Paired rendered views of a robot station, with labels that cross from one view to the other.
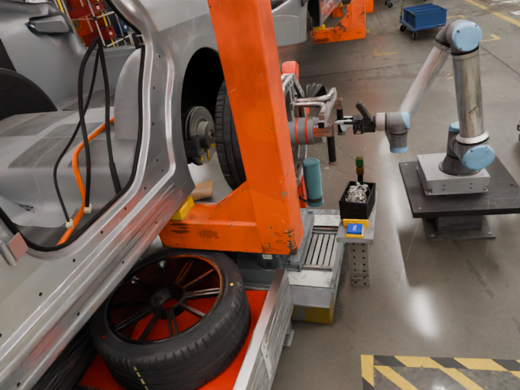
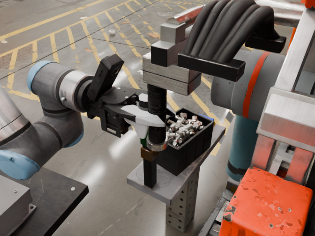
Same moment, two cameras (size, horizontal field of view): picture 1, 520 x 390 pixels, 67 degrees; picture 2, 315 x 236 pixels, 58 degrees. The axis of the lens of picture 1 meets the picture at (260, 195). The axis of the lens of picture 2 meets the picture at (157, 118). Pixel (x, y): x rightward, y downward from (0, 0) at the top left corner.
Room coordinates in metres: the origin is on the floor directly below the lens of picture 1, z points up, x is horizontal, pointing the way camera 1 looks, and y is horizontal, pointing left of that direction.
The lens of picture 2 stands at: (2.42, -0.42, 1.14)
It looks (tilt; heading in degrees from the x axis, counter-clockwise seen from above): 35 degrees down; 190
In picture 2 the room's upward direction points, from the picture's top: straight up
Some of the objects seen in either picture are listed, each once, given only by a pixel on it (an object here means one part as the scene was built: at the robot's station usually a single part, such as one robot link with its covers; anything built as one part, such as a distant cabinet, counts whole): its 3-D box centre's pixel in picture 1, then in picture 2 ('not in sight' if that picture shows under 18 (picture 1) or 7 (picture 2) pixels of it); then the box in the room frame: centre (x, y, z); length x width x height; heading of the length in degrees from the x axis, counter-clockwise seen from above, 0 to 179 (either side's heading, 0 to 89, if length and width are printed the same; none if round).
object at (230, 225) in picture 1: (208, 210); not in sight; (1.55, 0.25, 0.69); 0.52 x 0.17 x 0.35; 67
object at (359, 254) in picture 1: (359, 251); (182, 188); (1.61, -0.47, 0.21); 0.10 x 0.10 x 0.42; 67
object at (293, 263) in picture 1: (279, 237); not in sight; (1.97, -0.07, 0.13); 0.50 x 0.36 x 0.10; 157
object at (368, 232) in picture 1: (357, 214); (181, 152); (1.64, -0.48, 0.44); 0.43 x 0.17 x 0.03; 157
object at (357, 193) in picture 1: (357, 200); (179, 138); (1.65, -0.48, 0.51); 0.20 x 0.14 x 0.13; 148
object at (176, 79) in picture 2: (333, 103); (172, 70); (1.98, -0.48, 0.93); 0.09 x 0.05 x 0.05; 67
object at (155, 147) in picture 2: (340, 120); (157, 113); (1.97, -0.51, 0.83); 0.04 x 0.04 x 0.16
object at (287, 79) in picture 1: (290, 131); (308, 99); (1.90, -0.22, 0.85); 0.54 x 0.07 x 0.54; 157
